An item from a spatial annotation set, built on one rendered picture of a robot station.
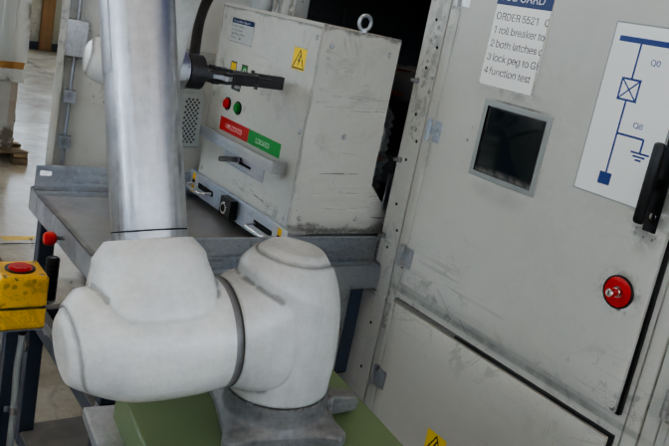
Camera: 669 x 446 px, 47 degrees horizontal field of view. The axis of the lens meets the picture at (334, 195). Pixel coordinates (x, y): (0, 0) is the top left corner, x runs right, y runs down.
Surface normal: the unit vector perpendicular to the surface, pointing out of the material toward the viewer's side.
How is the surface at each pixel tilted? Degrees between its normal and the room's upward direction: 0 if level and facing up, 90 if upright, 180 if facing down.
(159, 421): 4
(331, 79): 90
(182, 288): 65
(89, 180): 90
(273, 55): 90
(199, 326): 57
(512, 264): 90
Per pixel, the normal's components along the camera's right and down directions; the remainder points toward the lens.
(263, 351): 0.47, 0.25
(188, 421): 0.14, -0.95
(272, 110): -0.81, -0.03
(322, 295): 0.71, -0.08
